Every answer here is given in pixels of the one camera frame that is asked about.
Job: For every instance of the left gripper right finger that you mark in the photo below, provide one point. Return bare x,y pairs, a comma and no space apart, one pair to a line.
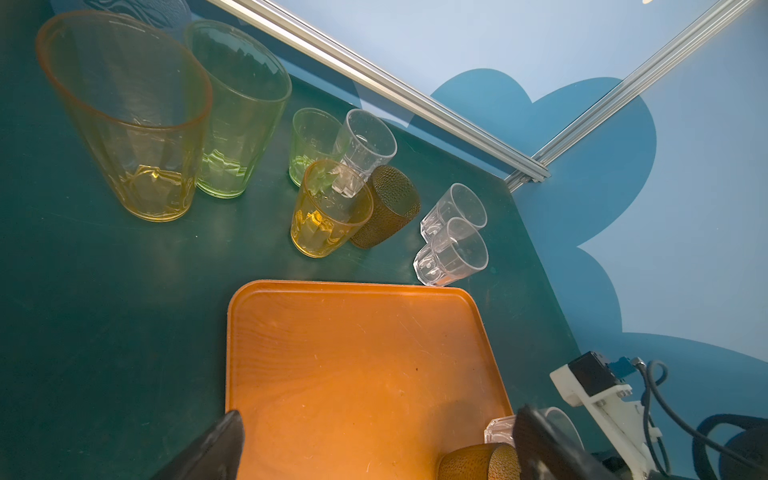
544,452

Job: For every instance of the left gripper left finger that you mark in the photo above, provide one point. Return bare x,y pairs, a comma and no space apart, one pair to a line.
215,454

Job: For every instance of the small olive textured cup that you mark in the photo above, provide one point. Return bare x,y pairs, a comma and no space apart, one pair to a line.
487,461

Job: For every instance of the clear faceted glass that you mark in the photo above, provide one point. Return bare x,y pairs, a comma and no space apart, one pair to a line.
500,430
455,252
365,143
458,201

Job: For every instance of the orange plastic tray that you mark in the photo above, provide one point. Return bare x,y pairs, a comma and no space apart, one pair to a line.
357,380

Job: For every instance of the short yellow glass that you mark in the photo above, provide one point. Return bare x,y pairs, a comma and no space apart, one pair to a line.
333,204

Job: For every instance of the dark olive textured cup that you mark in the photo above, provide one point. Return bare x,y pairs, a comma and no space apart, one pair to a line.
396,203

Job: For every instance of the short green glass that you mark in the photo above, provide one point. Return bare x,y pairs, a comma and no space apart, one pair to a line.
314,135

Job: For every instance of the clear faceted glass back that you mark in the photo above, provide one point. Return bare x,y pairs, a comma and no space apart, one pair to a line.
365,143

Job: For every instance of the tall amber glass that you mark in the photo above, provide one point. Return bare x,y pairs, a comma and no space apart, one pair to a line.
139,100

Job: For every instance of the tall green glass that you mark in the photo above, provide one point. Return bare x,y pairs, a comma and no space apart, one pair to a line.
251,88

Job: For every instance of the tall clear bluish glass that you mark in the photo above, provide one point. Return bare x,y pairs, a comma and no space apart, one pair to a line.
170,16

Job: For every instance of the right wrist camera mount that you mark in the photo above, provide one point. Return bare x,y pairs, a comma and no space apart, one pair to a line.
588,381

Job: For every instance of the aluminium right frame post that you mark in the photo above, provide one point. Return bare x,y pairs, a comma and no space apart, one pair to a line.
664,33

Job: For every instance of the aluminium rear frame bar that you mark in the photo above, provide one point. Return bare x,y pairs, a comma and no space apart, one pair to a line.
288,28

